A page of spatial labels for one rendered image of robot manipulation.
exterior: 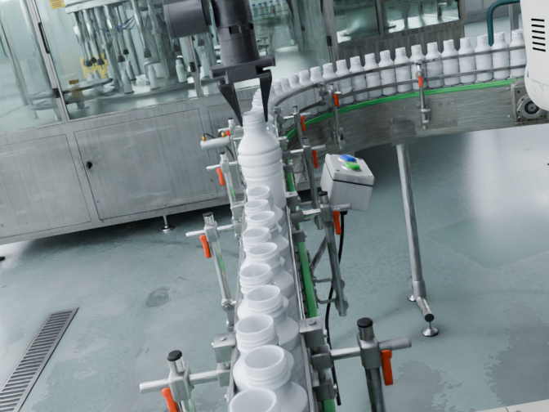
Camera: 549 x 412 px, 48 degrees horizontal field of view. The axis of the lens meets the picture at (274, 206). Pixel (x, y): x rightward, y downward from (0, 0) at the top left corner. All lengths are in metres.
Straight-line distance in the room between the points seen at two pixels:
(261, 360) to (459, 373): 1.96
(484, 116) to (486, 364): 0.94
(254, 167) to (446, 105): 1.57
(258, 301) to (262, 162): 0.39
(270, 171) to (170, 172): 3.31
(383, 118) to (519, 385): 1.09
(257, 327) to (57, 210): 3.98
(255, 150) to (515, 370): 1.73
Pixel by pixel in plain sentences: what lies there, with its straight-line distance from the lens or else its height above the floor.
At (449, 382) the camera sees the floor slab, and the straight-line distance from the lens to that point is 2.44.
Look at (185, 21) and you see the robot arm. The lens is 0.96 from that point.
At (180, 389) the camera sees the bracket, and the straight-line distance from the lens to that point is 0.69.
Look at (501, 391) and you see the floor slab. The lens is 2.40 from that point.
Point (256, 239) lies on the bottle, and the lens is 0.78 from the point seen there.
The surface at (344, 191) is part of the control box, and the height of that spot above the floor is 1.08.
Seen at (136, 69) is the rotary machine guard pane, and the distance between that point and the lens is 4.20.
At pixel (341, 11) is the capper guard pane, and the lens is 6.04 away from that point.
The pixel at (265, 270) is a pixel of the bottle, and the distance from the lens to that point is 0.70.
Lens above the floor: 1.45
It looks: 19 degrees down
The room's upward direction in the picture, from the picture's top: 11 degrees counter-clockwise
